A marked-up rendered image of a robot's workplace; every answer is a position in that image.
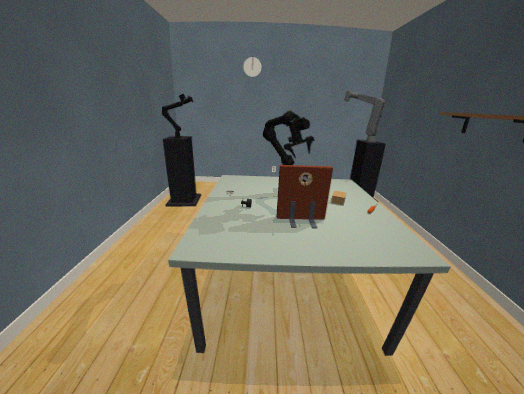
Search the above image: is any brown wooden door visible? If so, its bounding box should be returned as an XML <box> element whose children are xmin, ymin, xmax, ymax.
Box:
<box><xmin>277</xmin><ymin>165</ymin><xmax>333</xmax><ymax>220</ymax></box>

